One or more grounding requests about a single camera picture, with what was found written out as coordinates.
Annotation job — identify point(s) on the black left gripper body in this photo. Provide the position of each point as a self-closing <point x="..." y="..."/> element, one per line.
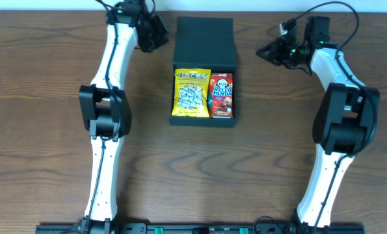
<point x="154" y="34"/>

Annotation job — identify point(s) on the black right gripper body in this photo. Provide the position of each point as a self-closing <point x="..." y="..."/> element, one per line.
<point x="289" y="52"/>

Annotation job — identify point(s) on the dark green box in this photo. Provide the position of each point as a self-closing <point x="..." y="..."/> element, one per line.
<point x="206" y="43"/>

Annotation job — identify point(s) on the yellow Hacks candy bag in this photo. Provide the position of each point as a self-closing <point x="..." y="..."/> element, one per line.
<point x="190" y="92"/>

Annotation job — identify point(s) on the red Hello Panda box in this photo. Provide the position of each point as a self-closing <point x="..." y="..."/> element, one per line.
<point x="221" y="98"/>

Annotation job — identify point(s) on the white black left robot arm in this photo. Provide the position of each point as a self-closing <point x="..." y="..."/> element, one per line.
<point x="104" y="106"/>

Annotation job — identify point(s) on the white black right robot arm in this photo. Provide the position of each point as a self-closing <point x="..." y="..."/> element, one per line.
<point x="343" y="127"/>

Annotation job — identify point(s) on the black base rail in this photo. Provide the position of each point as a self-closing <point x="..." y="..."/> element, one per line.
<point x="180" y="228"/>

